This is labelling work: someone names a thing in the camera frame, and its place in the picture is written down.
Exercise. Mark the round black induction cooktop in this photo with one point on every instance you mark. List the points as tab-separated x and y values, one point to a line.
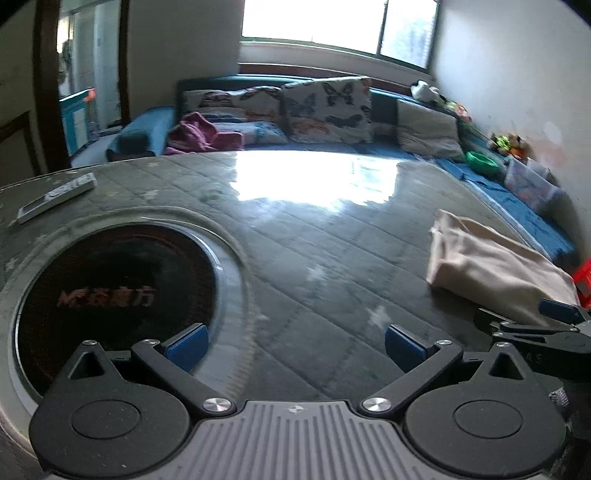
116	286

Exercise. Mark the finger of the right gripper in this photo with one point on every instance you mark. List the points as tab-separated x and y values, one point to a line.
562	312
498	326

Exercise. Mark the clear plastic storage box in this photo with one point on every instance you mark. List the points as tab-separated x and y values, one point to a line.
531	188

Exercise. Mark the window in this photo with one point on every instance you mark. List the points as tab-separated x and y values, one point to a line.
401	31

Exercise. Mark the grey cushion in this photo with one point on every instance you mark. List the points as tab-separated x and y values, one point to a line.
427	132

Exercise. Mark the grey remote control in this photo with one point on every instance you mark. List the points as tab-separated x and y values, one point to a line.
57	196

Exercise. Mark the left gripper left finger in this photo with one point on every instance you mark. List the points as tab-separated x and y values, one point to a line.
169	364

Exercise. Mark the cream sweater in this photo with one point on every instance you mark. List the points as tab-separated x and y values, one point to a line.
496	272

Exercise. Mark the flat butterfly pillow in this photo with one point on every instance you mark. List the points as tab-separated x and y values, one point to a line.
257	103

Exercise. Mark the green bowl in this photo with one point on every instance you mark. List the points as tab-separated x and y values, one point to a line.
482	164

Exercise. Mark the green plush toys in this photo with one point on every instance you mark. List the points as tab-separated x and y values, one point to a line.
508	145

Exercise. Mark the blue cabinet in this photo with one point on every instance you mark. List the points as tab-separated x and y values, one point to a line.
78	114

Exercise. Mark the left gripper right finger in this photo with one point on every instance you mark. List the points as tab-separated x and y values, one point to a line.
423	365

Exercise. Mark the red plastic stool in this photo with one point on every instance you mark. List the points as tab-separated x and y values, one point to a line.
582	281

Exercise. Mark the blue corner sofa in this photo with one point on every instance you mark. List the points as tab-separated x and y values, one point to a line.
146	136

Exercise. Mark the light blue patterned pillow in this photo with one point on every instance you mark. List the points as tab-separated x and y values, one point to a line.
255	133

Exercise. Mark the panda plush toy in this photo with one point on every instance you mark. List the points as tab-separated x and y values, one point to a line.
424	92

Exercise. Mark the pink cloth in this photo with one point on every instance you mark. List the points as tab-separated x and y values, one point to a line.
194	134

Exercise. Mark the upright butterfly pillow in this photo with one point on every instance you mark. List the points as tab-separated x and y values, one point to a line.
333	110

